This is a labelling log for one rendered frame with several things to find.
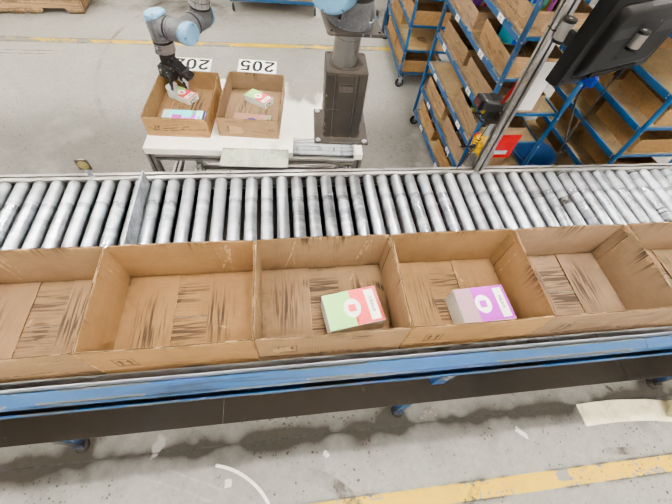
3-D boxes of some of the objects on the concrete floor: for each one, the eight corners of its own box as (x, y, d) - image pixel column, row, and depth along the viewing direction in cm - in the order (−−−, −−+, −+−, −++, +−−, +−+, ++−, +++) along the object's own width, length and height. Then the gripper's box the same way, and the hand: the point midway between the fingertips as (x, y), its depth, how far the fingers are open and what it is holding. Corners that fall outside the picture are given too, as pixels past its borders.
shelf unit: (618, 212, 263) (1131, -226, 100) (559, 215, 257) (1006, -249, 94) (558, 129, 316) (830, -246, 153) (508, 130, 310) (736, -262, 147)
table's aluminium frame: (341, 180, 259) (353, 89, 199) (346, 245, 227) (362, 160, 167) (202, 177, 250) (171, 81, 190) (187, 244, 218) (144, 153, 158)
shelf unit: (408, 121, 306) (529, -293, 142) (460, 121, 312) (634, -276, 149) (438, 206, 253) (685, -299, 89) (500, 204, 259) (839, -272, 96)
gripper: (168, 42, 163) (181, 84, 181) (146, 55, 156) (162, 98, 173) (183, 47, 161) (194, 90, 179) (161, 60, 154) (176, 103, 172)
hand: (182, 93), depth 175 cm, fingers closed on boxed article, 8 cm apart
